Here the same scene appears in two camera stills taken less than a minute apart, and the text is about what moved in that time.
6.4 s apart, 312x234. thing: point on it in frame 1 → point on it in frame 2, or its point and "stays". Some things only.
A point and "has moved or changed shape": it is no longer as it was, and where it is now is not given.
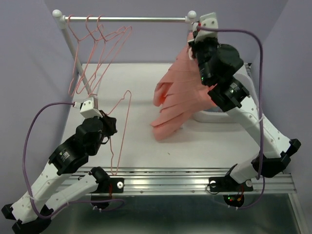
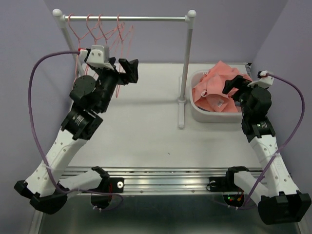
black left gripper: [111, 122] → [131, 67]
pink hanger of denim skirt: [89, 93] → [103, 36]
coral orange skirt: [181, 95] has moved or changed shape
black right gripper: [197, 45] → [235, 83]
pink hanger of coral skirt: [113, 174] → [124, 42]
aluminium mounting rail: [188, 180] stays
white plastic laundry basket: [214, 116] stays
